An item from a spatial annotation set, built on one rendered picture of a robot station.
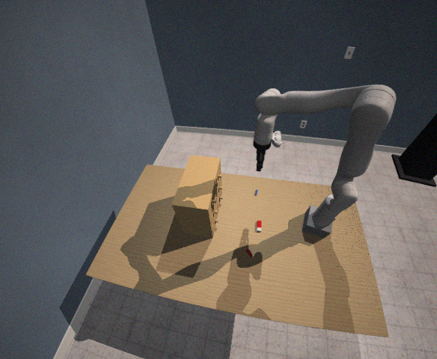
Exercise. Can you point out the small wooden chest of drawers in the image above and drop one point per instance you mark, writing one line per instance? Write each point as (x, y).
(192, 199)

